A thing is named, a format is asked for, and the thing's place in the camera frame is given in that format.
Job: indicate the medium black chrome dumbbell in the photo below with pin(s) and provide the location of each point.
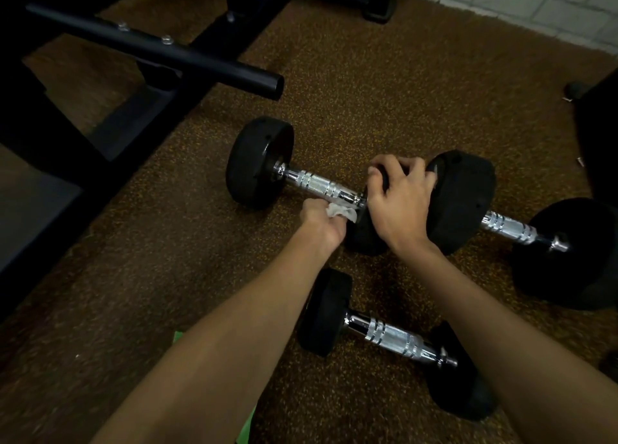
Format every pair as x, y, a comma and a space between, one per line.
258, 161

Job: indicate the person's left hand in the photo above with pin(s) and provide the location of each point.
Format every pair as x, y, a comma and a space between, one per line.
323, 226

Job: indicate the person's right forearm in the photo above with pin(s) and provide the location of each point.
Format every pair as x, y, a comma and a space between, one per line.
521, 347

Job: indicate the small black chrome dumbbell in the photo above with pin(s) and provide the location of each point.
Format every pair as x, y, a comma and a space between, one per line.
326, 313

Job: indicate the person's left forearm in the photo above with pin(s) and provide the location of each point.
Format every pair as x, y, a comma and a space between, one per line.
217, 352

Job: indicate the white wet wipe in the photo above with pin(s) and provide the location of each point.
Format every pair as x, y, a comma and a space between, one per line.
344, 212

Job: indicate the black metal bench frame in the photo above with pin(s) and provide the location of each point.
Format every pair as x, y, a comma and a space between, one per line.
58, 120

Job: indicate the green wet wipes packet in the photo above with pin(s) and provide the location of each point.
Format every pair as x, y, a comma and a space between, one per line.
247, 429

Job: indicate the black bulky equipment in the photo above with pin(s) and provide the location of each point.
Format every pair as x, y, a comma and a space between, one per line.
598, 130

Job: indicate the large black chrome dumbbell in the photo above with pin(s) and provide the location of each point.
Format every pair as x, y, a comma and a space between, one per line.
463, 197

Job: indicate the person's right hand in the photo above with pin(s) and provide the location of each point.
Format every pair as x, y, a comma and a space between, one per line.
400, 207

